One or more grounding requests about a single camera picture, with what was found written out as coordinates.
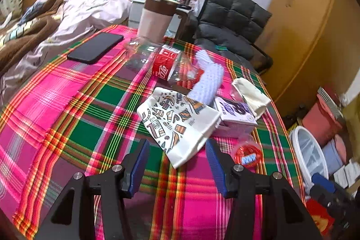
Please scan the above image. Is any red snack wrapper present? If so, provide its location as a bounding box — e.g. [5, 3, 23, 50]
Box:
[231, 135, 265, 167]

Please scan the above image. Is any grey cushioned chair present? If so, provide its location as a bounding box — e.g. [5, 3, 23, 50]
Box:
[180, 0, 273, 72]

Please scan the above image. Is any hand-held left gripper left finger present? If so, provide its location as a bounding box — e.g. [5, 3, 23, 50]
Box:
[34, 139, 151, 240]

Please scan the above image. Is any white trash bin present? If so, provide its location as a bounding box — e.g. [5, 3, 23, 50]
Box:
[290, 126, 329, 195]

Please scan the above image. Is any purple white carton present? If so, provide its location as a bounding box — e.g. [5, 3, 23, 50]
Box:
[214, 96, 258, 136]

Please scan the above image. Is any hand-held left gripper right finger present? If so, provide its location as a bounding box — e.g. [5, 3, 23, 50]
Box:
[205, 139, 324, 240]

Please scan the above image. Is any lavender bucket with pink lid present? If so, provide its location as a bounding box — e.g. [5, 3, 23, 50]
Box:
[322, 135, 348, 173]

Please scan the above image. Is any grey flat tray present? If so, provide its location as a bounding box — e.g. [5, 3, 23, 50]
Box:
[316, 87, 345, 119]

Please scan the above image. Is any black smartphone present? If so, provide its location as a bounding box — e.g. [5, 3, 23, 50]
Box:
[67, 33, 124, 65]

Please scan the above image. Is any white cardboard box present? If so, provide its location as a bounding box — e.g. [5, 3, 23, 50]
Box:
[332, 160, 360, 190]

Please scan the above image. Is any white blanket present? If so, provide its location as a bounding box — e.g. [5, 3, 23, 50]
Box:
[0, 0, 133, 100]

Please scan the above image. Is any pink green plaid tablecloth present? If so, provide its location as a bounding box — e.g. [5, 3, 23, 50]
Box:
[0, 25, 307, 240]

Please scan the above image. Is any clear plastic bottle red label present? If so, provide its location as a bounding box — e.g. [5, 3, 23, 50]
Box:
[124, 36, 204, 89]

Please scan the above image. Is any red paper bag gold print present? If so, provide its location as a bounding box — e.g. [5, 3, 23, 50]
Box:
[305, 198, 338, 235]

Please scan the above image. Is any white patterned paper bag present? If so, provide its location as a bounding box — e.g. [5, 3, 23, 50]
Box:
[137, 87, 222, 169]

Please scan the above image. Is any pink storage box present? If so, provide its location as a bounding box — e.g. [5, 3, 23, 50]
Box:
[302, 101, 344, 148]

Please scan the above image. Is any brown blanket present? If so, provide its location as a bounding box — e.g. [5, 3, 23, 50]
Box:
[0, 0, 68, 74]

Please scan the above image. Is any beige tumbler with brown lid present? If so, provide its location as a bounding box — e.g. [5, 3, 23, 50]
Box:
[138, 0, 183, 42]

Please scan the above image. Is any yellow wooden wardrobe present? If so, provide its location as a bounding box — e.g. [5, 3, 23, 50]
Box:
[257, 0, 360, 117]

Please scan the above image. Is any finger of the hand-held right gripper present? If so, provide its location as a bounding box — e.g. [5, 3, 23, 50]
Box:
[311, 173, 336, 193]

